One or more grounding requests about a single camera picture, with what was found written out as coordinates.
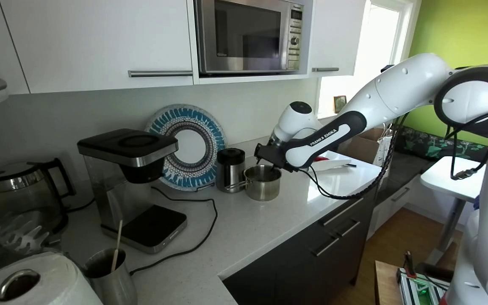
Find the white green box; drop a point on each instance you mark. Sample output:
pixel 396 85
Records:
pixel 423 288

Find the steel carafe black lid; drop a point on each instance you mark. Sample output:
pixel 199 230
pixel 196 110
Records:
pixel 231 171

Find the wooden stick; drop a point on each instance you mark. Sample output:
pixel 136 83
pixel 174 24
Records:
pixel 118 242

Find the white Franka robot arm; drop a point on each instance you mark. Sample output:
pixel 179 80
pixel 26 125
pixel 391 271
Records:
pixel 402 90

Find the black silver coffee machine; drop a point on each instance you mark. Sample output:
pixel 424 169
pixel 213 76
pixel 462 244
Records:
pixel 128 149

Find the wooden table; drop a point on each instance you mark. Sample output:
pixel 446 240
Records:
pixel 387 281

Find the steel utensil cup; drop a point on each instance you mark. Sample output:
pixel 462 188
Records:
pixel 114 288

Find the steel microwave oven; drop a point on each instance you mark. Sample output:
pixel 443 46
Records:
pixel 245 34

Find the white wall cabinet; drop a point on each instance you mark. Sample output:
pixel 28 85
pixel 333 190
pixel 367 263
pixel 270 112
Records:
pixel 97 39

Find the clear glass container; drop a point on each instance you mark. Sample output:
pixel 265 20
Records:
pixel 25 230

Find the dark base cabinet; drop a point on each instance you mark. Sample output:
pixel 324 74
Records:
pixel 289 264

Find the blue white patterned plate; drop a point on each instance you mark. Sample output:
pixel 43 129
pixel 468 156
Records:
pixel 211 132

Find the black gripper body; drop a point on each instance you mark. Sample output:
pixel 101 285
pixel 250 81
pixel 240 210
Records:
pixel 277 154

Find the white paper towel roll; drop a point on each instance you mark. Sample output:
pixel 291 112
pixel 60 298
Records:
pixel 58 281

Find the white desk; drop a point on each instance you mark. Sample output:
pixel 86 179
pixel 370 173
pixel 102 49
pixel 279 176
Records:
pixel 450 178

